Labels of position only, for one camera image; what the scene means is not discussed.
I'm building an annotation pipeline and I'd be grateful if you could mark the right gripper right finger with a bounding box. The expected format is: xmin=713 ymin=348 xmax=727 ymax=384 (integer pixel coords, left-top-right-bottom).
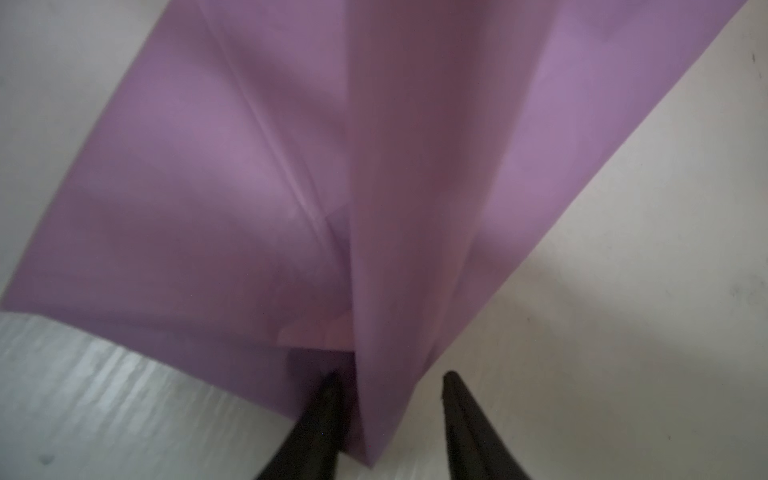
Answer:
xmin=442 ymin=371 xmax=531 ymax=480

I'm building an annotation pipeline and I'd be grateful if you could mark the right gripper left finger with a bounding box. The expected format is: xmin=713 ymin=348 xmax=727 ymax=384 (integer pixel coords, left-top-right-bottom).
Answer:
xmin=256 ymin=372 xmax=349 ymax=480

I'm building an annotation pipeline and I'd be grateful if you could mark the pink purple wrapping paper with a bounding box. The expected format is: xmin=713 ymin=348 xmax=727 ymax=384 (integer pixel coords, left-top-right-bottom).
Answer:
xmin=1 ymin=1 xmax=740 ymax=464

